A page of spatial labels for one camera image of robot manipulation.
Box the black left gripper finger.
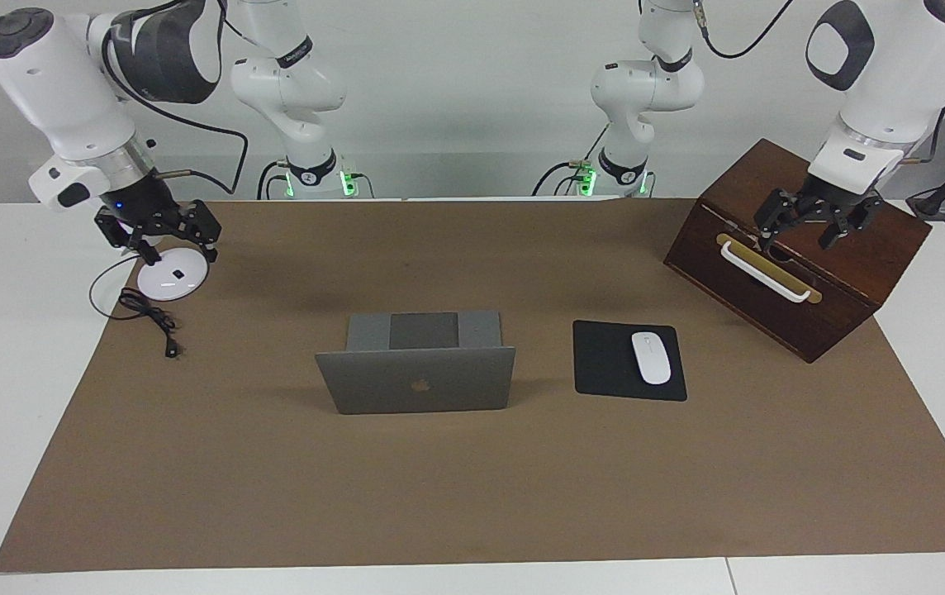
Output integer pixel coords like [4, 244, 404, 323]
[753, 188, 805, 253]
[818, 194, 885, 250]

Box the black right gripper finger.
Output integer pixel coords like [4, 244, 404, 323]
[178, 201, 221, 264]
[94, 208, 161, 265]

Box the silver laptop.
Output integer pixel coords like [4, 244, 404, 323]
[315, 311, 516, 416]

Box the white desk lamp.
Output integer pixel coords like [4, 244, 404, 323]
[135, 236, 211, 302]

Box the dark brown wooden box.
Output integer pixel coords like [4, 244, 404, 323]
[663, 138, 933, 364]

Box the white computer mouse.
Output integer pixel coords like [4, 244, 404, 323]
[631, 331, 672, 386]

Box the black mouse pad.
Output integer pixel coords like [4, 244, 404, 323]
[572, 320, 688, 402]

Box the brown table mat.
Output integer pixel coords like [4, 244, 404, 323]
[0, 198, 945, 574]

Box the white box handle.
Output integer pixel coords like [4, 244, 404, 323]
[720, 240, 812, 303]

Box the black arm base cable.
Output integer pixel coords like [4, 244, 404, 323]
[531, 124, 610, 198]
[255, 160, 292, 201]

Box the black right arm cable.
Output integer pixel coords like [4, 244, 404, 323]
[101, 0, 249, 197]

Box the brass handle plate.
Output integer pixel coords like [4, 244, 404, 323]
[715, 233, 824, 306]

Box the black lamp power cable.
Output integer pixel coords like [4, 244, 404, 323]
[89, 255, 183, 359]

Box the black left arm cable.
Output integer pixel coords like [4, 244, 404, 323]
[691, 0, 945, 163]

